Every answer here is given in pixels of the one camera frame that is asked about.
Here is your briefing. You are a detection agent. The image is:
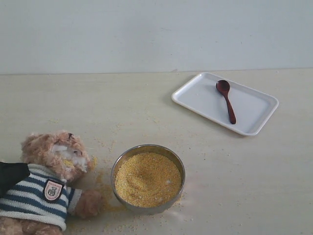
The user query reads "brown teddy bear striped sweater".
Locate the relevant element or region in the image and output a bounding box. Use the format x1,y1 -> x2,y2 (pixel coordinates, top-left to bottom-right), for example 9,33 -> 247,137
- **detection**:
0,130 -> 103,235

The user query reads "dark red wooden spoon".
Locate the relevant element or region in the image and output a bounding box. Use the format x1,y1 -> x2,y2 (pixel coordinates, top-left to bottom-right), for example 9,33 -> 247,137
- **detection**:
216,80 -> 236,124

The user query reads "steel bowl of millet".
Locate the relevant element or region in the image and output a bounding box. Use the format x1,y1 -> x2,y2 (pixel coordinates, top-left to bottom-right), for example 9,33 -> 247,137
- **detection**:
111,144 -> 186,215

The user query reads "white rectangular plastic tray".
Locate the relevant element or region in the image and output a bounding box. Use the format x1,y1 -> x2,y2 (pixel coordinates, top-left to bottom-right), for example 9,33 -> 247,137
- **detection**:
172,72 -> 279,136

